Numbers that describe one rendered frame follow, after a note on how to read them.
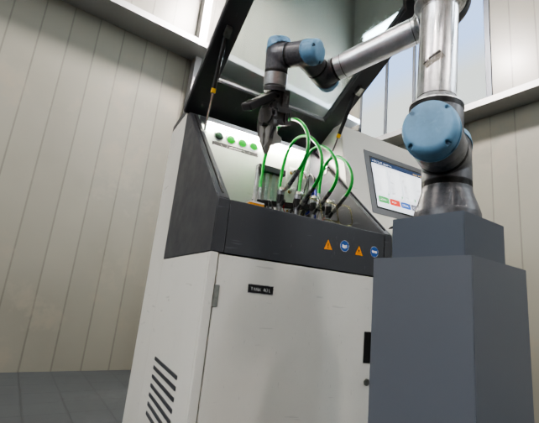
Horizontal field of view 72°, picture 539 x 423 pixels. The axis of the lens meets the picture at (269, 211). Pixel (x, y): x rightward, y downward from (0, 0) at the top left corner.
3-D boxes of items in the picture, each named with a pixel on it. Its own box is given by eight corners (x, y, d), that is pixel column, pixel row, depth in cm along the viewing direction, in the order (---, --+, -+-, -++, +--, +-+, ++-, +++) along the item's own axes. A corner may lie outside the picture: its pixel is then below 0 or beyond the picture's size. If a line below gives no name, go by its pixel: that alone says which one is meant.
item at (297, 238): (223, 253, 105) (230, 199, 109) (217, 253, 109) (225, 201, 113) (383, 277, 133) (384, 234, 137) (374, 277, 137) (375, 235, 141)
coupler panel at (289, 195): (285, 219, 177) (290, 159, 184) (282, 220, 180) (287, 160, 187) (307, 224, 183) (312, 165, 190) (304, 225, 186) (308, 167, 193)
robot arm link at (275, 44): (283, 31, 112) (262, 35, 117) (279, 69, 113) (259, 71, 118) (298, 39, 118) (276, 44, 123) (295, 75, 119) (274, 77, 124)
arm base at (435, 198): (494, 225, 88) (493, 185, 90) (461, 211, 80) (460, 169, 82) (435, 231, 100) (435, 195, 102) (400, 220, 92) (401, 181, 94)
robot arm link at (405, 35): (470, 1, 105) (317, 75, 130) (465, -28, 97) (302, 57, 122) (481, 33, 101) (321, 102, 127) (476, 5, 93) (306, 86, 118)
